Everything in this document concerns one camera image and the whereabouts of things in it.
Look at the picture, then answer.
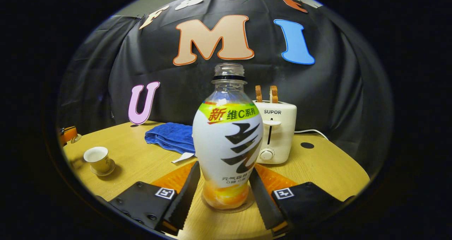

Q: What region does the white toaster cable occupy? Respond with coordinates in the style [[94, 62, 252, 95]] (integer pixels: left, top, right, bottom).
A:
[[294, 129, 329, 140]]

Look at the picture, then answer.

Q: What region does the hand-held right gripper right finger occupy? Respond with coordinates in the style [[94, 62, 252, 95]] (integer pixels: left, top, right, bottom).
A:
[[249, 163, 348, 235]]

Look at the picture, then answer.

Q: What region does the white label water bottle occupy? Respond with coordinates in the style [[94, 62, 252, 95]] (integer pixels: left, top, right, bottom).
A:
[[192, 63, 264, 210]]

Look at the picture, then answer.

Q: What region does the white saucer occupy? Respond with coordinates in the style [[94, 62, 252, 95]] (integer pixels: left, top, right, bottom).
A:
[[90, 158, 116, 177]]

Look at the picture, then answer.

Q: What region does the white teacup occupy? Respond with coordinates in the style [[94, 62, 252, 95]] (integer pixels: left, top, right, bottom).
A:
[[84, 147, 110, 173]]

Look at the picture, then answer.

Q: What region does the black backdrop cloth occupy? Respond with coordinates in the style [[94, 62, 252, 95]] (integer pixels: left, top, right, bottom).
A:
[[56, 0, 394, 177]]

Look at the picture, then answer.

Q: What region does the white toaster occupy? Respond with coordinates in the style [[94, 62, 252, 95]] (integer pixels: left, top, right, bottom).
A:
[[252, 100, 297, 164]]

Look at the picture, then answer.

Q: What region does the blue towel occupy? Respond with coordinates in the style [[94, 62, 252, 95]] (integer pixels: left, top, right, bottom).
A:
[[144, 122, 196, 163]]

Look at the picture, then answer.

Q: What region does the round cork coaster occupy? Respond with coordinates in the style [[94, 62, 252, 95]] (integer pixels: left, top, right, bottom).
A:
[[201, 187, 255, 213]]

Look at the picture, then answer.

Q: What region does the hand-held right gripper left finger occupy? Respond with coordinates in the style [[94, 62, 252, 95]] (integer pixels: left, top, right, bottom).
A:
[[109, 161, 201, 233]]

